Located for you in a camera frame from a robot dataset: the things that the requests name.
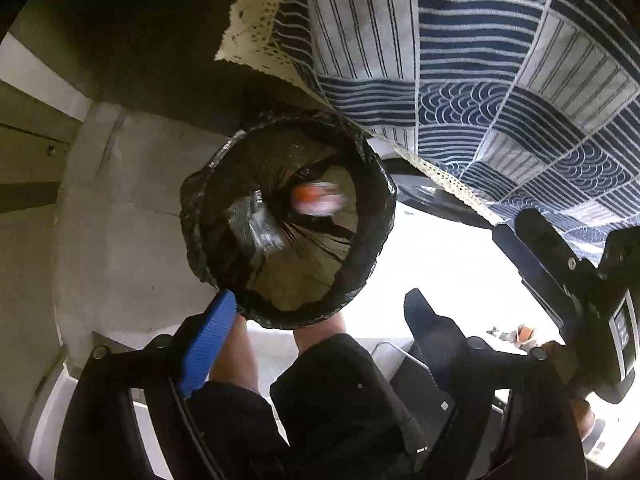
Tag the blue patterned tablecloth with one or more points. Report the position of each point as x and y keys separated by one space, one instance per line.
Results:
x=511 y=104

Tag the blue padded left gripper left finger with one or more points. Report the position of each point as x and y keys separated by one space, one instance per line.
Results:
x=203 y=336

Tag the crushed clear plastic cup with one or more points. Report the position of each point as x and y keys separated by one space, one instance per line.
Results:
x=254 y=228

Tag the person's right hand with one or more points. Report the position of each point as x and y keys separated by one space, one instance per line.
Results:
x=565 y=361

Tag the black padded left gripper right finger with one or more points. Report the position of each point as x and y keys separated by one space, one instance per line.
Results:
x=444 y=348

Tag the black trash bin with bag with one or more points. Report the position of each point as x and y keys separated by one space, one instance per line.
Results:
x=326 y=260

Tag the red white wrapper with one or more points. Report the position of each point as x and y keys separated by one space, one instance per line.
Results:
x=317 y=199

